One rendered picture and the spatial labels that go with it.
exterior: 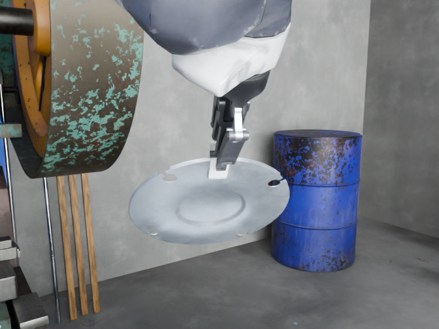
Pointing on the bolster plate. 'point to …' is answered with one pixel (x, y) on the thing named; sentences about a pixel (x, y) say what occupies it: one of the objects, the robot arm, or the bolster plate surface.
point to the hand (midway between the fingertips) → (219, 160)
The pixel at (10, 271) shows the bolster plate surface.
